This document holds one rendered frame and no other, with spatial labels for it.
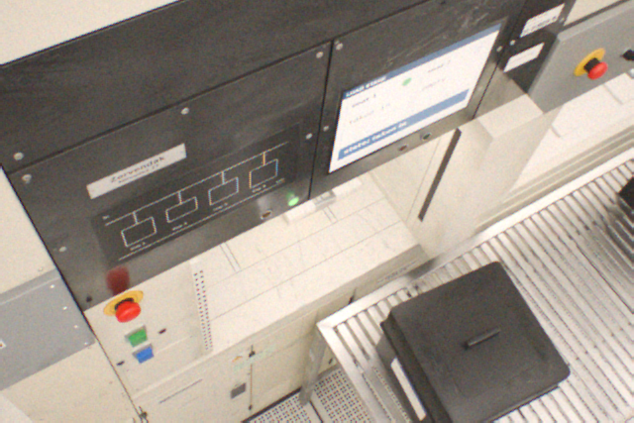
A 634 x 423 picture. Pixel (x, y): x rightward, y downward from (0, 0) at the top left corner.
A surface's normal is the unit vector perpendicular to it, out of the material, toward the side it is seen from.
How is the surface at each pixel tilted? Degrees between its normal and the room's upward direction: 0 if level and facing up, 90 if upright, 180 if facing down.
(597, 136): 0
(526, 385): 0
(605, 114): 0
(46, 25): 87
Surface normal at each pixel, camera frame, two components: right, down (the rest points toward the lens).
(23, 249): 0.51, 0.76
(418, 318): 0.07, -0.51
